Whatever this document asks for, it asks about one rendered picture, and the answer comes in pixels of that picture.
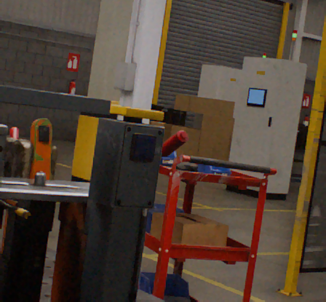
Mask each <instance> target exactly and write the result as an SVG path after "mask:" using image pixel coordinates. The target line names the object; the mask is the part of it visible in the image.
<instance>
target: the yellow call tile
mask: <svg viewBox="0 0 326 302"><path fill-rule="evenodd" d="M110 114H117V115H121V116H123V121H124V122H132V123H138V124H142V121H143V119H150V120H163V119H164V112H163V111H151V110H147V109H142V108H133V107H128V106H118V105H113V104H111V108H110Z"/></svg>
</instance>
